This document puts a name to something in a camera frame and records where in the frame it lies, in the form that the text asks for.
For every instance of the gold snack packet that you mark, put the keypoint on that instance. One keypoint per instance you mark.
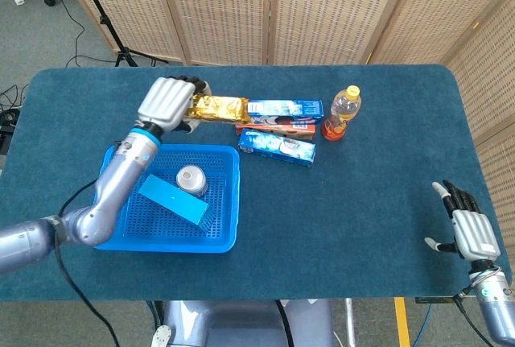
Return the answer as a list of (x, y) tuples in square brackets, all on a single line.
[(221, 108)]

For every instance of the blue box with large cookie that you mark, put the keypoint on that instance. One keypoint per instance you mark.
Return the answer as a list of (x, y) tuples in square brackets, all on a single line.
[(289, 107)]

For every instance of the orange brown biscuit box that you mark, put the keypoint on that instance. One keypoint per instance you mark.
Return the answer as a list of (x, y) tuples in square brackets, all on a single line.
[(301, 133)]

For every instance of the metal table leg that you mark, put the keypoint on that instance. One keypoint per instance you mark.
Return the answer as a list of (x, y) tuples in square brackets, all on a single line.
[(350, 323)]

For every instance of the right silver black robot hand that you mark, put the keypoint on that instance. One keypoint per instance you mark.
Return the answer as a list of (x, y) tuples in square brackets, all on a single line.
[(472, 230)]

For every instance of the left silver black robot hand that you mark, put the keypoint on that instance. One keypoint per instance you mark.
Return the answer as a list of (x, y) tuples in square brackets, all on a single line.
[(165, 101)]

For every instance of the blue chocolate cereal box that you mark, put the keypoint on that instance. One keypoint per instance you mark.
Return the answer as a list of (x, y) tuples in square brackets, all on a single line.
[(173, 200)]

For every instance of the orange drink bottle yellow cap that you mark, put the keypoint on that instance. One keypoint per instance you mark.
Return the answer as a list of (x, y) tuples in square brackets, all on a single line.
[(342, 113)]

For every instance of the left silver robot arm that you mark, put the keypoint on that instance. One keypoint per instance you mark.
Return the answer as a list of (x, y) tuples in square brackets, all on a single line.
[(104, 202)]

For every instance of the white torso bracket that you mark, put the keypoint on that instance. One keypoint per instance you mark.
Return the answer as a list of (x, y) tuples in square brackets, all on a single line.
[(161, 337)]

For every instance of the wicker folding screen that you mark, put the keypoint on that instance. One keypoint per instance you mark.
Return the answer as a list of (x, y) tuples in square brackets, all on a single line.
[(322, 9)]

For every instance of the teal table mat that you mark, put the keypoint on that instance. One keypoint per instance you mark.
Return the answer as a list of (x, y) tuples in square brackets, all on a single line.
[(342, 210)]

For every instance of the blue perforated plastic basket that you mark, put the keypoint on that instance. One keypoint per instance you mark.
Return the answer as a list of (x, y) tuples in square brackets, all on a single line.
[(225, 222)]

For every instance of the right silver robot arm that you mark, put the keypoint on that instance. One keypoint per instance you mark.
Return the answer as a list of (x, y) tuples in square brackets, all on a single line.
[(495, 306)]

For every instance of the black tripod stand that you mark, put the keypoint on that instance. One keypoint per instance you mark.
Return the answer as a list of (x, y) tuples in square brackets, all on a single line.
[(116, 41)]

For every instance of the silver robot torso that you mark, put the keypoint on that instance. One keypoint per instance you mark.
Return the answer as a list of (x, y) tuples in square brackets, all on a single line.
[(241, 323)]

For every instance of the blue box with barcode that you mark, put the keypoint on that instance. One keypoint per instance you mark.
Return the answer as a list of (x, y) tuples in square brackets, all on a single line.
[(273, 145)]

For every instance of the transparent jar with white lid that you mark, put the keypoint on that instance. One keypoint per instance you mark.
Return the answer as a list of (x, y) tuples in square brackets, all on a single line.
[(192, 180)]

